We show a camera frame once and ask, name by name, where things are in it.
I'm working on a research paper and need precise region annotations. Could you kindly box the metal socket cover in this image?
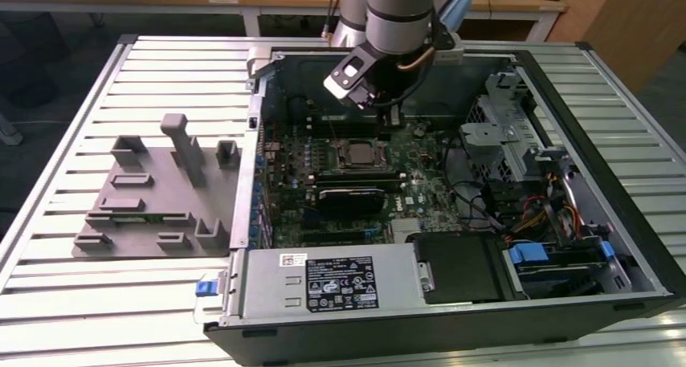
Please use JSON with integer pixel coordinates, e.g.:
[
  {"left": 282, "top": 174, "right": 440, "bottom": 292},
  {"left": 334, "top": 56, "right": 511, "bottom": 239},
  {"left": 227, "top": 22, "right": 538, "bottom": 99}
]
[{"left": 336, "top": 140, "right": 388, "bottom": 170}]

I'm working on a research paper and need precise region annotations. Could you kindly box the CPU socket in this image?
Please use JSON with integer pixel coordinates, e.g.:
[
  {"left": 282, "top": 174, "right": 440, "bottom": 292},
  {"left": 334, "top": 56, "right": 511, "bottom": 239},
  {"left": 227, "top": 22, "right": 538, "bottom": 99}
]
[{"left": 332, "top": 138, "right": 392, "bottom": 172}]

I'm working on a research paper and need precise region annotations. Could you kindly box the black RAM slot bank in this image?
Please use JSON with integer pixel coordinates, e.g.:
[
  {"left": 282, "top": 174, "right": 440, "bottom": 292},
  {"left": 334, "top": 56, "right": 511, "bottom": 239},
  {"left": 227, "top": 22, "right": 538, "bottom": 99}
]
[
  {"left": 314, "top": 172, "right": 406, "bottom": 194},
  {"left": 307, "top": 116, "right": 383, "bottom": 139}
]

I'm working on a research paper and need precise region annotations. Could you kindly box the green motherboard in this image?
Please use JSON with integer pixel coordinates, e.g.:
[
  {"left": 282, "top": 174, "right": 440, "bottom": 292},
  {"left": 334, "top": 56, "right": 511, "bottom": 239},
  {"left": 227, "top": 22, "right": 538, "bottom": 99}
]
[{"left": 259, "top": 117, "right": 467, "bottom": 250}]

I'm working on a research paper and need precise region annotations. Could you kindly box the black graphics card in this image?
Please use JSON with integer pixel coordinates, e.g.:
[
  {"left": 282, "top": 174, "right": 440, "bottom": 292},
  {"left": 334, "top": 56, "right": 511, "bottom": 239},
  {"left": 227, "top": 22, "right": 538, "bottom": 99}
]
[{"left": 315, "top": 186, "right": 387, "bottom": 218}]

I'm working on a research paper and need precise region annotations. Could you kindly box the silver chipset heatsink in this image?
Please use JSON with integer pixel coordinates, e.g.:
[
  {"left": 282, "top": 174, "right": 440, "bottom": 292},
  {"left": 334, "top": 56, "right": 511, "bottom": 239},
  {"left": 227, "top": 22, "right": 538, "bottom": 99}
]
[{"left": 390, "top": 218, "right": 424, "bottom": 243}]

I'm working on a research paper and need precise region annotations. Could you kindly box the wooden desk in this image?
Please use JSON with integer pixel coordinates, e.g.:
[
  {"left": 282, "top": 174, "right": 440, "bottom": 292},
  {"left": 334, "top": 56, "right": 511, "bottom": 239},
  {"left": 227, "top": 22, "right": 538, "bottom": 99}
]
[{"left": 57, "top": 0, "right": 569, "bottom": 43}]

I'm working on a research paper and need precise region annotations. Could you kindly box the wooden cabinet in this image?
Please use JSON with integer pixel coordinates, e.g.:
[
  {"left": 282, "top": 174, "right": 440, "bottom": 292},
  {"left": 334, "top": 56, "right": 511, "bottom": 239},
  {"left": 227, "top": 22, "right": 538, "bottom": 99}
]
[{"left": 546, "top": 0, "right": 686, "bottom": 99}]

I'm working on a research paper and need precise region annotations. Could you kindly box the blue disk carrier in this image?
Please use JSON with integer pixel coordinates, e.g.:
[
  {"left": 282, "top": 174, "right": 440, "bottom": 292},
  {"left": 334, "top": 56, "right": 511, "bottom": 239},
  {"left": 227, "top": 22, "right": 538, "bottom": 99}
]
[{"left": 507, "top": 241, "right": 617, "bottom": 268}]

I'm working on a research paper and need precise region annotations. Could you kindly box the grey parts rack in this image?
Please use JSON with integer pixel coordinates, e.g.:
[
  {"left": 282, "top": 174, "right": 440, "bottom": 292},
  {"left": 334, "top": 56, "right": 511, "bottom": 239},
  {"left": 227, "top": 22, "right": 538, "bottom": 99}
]
[{"left": 72, "top": 112, "right": 240, "bottom": 259}]

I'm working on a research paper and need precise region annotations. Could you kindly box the silver power supply unit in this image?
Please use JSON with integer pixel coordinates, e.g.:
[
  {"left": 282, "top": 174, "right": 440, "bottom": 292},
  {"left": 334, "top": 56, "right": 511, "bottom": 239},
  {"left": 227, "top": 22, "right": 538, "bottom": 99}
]
[{"left": 216, "top": 246, "right": 435, "bottom": 328}]

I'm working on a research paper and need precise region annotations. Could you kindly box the green RAM stick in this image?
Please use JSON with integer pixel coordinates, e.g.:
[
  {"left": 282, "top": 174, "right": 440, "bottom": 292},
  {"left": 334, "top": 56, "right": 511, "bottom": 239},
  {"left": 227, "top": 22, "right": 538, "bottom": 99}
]
[{"left": 107, "top": 210, "right": 189, "bottom": 225}]

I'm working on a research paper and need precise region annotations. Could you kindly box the black open PC case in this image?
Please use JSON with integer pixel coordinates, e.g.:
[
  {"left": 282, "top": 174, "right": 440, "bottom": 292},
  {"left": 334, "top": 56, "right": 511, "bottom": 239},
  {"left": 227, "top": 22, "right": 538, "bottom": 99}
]
[{"left": 202, "top": 45, "right": 686, "bottom": 366}]

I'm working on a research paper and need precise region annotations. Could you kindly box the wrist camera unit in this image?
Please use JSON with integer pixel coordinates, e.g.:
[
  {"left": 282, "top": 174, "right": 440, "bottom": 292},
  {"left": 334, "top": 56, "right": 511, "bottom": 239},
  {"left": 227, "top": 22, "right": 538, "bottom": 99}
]
[{"left": 323, "top": 47, "right": 379, "bottom": 110}]

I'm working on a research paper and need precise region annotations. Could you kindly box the small grey wrist camera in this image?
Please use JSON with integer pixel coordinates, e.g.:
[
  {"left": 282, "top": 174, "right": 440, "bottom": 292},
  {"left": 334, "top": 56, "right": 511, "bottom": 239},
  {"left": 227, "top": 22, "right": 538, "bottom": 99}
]
[{"left": 431, "top": 47, "right": 466, "bottom": 66}]

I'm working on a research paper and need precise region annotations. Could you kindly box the coloured wire bundle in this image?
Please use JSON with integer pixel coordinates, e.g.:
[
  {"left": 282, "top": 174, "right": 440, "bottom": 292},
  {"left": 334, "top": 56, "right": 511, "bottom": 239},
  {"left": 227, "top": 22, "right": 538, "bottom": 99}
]
[{"left": 503, "top": 173, "right": 583, "bottom": 239}]

